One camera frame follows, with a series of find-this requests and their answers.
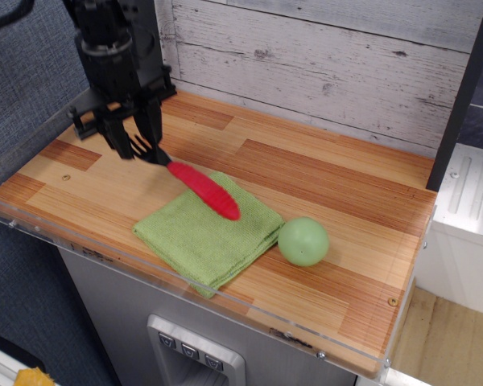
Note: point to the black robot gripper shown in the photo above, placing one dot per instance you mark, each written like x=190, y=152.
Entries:
x=116, y=94

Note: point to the red handled metal fork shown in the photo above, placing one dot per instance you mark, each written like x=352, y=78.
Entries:
x=210, y=192

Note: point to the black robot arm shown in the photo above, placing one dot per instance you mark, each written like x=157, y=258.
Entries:
x=102, y=22

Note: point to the folded green cloth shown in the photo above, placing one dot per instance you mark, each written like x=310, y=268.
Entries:
x=205, y=247

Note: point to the green ball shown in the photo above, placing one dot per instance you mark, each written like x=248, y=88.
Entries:
x=303, y=241

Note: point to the grey toy fridge cabinet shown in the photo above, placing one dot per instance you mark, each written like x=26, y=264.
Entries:
x=157, y=334

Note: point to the black and white base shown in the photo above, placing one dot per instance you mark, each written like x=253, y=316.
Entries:
x=13, y=359

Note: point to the yellow object at corner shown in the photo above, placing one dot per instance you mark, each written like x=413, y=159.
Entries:
x=33, y=377

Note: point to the white toy sink unit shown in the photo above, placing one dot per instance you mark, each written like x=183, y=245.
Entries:
x=450, y=263

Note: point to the right dark vertical post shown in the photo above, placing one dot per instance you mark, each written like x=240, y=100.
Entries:
x=460, y=108

